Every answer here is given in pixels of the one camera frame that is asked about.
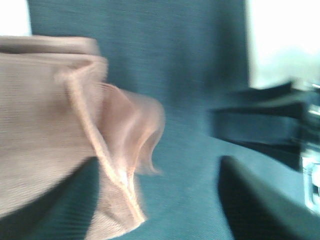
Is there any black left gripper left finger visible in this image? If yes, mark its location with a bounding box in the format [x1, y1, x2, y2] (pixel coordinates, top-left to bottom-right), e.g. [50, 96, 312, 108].
[217, 155, 320, 240]

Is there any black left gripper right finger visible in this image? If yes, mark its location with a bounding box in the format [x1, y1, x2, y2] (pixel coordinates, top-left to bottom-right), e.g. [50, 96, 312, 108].
[210, 81, 320, 171]

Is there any brown microfiber towel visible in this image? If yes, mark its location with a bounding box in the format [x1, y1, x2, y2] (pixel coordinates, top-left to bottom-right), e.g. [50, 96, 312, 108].
[0, 35, 165, 240]

